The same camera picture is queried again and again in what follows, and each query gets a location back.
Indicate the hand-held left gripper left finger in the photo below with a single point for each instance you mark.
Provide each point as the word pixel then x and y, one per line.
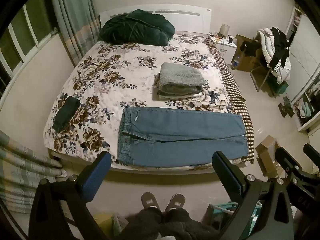
pixel 100 171

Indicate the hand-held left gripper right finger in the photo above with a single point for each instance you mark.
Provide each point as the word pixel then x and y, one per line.
pixel 225 171

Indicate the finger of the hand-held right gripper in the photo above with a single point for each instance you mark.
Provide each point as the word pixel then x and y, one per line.
pixel 312 153
pixel 286 161

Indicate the blue denim pants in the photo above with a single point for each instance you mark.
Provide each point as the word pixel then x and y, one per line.
pixel 180 130

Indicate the small open cardboard box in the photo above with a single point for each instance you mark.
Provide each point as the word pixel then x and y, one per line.
pixel 266 150

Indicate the teal plastic basket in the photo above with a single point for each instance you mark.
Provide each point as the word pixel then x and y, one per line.
pixel 225 208

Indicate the yellow box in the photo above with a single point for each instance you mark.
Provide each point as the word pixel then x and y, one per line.
pixel 105 221

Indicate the dark patterned slippers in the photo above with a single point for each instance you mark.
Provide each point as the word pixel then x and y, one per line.
pixel 286 107

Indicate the grey slipper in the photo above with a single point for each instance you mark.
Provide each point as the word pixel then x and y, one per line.
pixel 150 200
pixel 175 201

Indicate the dark green folded cloth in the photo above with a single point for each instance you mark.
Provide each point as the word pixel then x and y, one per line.
pixel 66 112

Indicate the green box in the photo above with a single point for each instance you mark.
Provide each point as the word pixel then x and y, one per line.
pixel 282 87

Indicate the grey checked curtain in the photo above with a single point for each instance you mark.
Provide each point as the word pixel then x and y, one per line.
pixel 20 167

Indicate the brown checked bed sheet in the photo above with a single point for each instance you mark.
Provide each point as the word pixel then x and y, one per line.
pixel 235 90

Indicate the person's legs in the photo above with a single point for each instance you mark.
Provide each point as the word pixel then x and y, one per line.
pixel 162 225

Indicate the floral bed blanket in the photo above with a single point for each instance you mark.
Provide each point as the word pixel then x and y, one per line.
pixel 105 80

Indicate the large brown cardboard box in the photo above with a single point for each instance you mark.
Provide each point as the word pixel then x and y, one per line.
pixel 246 63

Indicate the plastic water bottle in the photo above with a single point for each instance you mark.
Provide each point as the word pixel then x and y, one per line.
pixel 236 61

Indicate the black striped garment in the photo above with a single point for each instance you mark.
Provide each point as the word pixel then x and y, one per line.
pixel 280 45

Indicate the black cloth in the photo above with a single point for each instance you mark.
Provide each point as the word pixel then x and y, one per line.
pixel 250 47

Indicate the white nightstand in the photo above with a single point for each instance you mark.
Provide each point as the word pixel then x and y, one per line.
pixel 228 51

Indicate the dark cup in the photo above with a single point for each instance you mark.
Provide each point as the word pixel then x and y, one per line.
pixel 230 40

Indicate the white table lamp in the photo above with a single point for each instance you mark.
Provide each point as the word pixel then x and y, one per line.
pixel 225 29

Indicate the dark green duvet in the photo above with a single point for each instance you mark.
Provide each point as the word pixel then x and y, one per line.
pixel 135 30

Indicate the white bed headboard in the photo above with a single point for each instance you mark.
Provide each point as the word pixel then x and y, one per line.
pixel 190 20

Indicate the grey striped curtain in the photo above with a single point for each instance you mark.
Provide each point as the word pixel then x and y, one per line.
pixel 72 17

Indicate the white framed window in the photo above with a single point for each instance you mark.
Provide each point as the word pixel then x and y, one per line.
pixel 27 30

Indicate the metal frame chair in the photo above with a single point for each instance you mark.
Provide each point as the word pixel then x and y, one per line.
pixel 260 71

